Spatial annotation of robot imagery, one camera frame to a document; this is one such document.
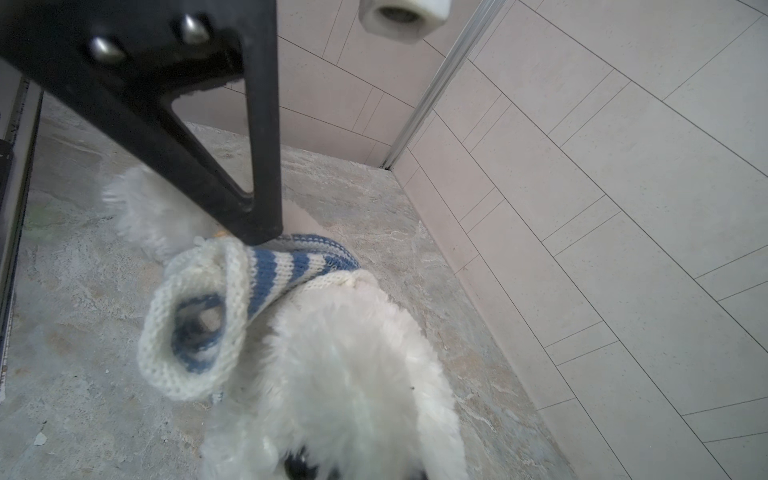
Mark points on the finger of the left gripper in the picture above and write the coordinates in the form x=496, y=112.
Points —
x=159, y=138

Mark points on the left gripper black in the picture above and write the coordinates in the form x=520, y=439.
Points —
x=60, y=36

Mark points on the blue white striped knit sweater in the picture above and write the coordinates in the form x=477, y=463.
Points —
x=197, y=320

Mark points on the white teddy bear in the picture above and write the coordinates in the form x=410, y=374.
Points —
x=334, y=380

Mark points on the aluminium mounting rail frame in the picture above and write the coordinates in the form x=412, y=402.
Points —
x=21, y=101

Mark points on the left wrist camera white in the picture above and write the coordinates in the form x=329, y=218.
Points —
x=405, y=21

